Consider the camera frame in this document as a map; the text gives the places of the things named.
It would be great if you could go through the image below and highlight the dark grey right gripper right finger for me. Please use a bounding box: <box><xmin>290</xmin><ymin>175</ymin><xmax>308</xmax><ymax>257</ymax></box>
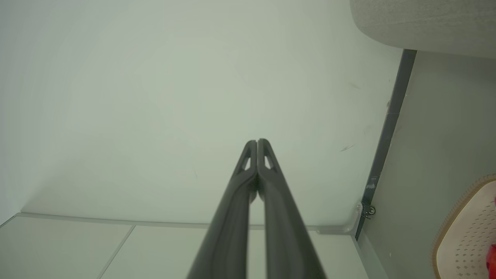
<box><xmin>257</xmin><ymin>139</ymin><xmax>327</xmax><ymax>279</ymax></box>

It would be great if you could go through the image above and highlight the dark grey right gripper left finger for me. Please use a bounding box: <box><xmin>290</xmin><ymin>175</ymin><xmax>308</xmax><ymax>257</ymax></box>
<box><xmin>187</xmin><ymin>140</ymin><xmax>258</xmax><ymax>279</ymax></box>

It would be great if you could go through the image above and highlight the red garment with wide white band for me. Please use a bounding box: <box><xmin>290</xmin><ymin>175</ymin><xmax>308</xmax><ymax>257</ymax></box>
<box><xmin>486</xmin><ymin>242</ymin><xmax>496</xmax><ymax>272</ymax></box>

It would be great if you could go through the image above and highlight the grey fabric sofa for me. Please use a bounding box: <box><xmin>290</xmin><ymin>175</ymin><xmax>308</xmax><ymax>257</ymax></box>
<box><xmin>350</xmin><ymin>0</ymin><xmax>496</xmax><ymax>59</ymax></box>

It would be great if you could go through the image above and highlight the black baseboard strip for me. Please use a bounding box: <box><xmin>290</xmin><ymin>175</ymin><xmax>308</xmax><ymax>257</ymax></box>
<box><xmin>355</xmin><ymin>49</ymin><xmax>417</xmax><ymax>241</ymax></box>

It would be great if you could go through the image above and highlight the cream perforated laundry basket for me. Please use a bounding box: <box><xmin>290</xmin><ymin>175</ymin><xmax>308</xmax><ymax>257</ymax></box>
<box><xmin>431</xmin><ymin>174</ymin><xmax>496</xmax><ymax>279</ymax></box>

